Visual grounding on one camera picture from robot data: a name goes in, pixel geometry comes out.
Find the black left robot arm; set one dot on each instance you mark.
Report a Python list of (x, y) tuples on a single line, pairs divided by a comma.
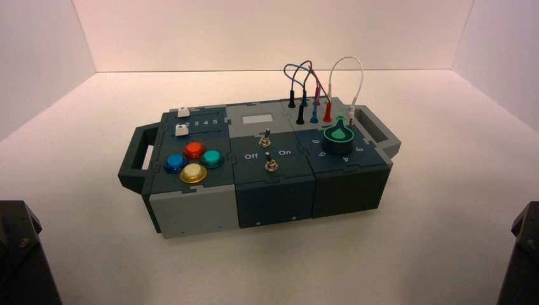
[(21, 261)]

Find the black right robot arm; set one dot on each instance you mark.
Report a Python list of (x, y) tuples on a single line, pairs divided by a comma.
[(524, 261)]

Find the light grey display window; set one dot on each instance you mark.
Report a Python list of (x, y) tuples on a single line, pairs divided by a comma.
[(257, 119)]

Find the dark grey modular task box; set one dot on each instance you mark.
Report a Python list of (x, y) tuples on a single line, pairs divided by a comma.
[(273, 198)]

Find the green push button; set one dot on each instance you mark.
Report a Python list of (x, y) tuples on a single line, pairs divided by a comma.
[(212, 158)]

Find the black green rotary knob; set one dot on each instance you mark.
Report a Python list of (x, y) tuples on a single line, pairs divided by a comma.
[(339, 137)]

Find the red push button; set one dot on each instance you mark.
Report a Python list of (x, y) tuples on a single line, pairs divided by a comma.
[(194, 149)]

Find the yellow push button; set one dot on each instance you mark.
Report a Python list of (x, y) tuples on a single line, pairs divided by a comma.
[(193, 173)]

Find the white slider knob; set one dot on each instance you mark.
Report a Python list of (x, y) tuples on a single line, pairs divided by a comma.
[(180, 130), (182, 112)]

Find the blue push button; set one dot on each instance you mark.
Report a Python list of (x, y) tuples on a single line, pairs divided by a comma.
[(175, 163)]

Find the metal toggle switch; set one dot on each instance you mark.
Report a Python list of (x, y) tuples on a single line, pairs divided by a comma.
[(270, 164), (265, 139)]

